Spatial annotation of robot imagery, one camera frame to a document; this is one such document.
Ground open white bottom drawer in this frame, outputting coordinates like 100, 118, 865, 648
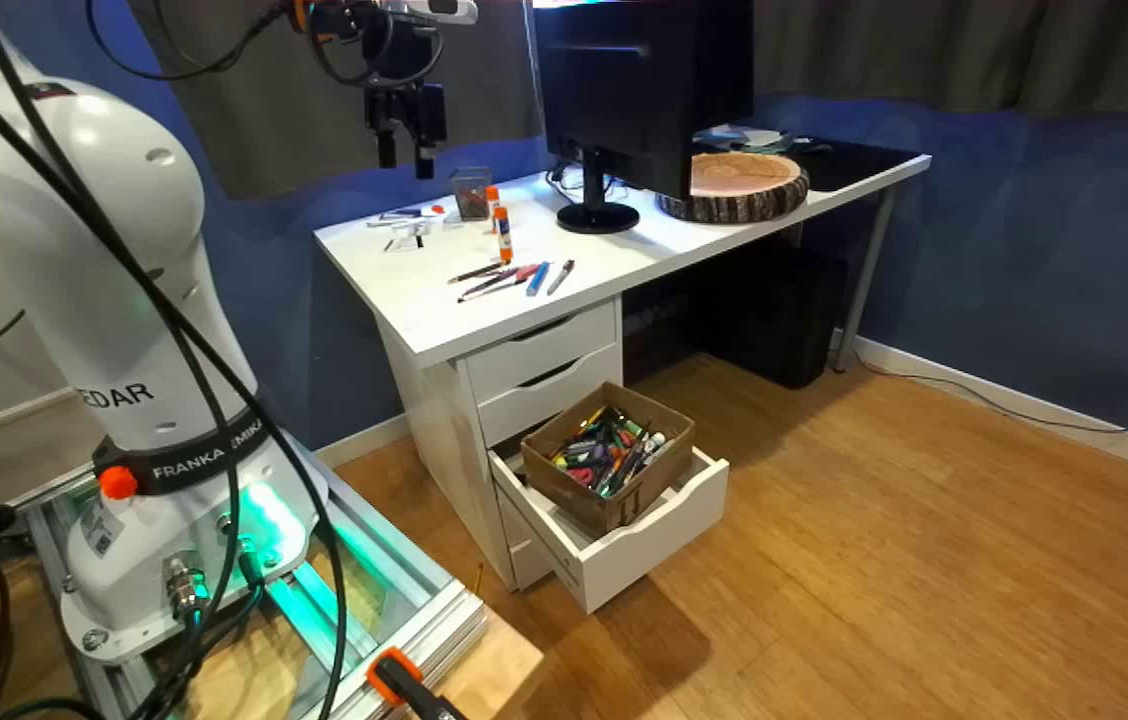
489, 454, 728, 614

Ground small markers on desk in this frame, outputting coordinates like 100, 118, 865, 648
378, 204, 449, 247

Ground white desk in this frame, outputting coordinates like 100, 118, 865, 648
316, 150, 934, 369

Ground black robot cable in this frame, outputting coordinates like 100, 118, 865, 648
0, 0, 351, 720

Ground black computer tower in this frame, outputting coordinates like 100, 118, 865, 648
691, 241, 848, 389

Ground small dark cup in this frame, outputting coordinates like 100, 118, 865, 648
451, 174, 491, 222

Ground blue pen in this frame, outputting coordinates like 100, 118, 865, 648
530, 261, 554, 295

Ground orange black clamp handle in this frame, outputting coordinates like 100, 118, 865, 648
366, 648, 464, 720

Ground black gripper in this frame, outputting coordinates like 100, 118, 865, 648
369, 82, 449, 179

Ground black pen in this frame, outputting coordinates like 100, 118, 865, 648
449, 266, 512, 285

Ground round wooden log slice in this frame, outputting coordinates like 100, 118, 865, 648
658, 152, 809, 225

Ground white drawer unit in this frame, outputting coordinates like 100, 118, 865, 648
386, 301, 623, 589

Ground cardboard box of markers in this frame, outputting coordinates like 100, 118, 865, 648
522, 386, 695, 537

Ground black computer monitor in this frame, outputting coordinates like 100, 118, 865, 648
530, 0, 758, 235

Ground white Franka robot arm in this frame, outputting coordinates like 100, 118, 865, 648
0, 37, 449, 664

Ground dark grey pen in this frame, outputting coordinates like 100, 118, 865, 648
547, 261, 575, 295

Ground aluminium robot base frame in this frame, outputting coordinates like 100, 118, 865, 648
29, 444, 489, 720

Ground orange capped glue stick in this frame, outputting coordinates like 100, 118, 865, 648
485, 183, 512, 266

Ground grey curtain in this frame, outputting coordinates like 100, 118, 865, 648
758, 0, 1128, 118

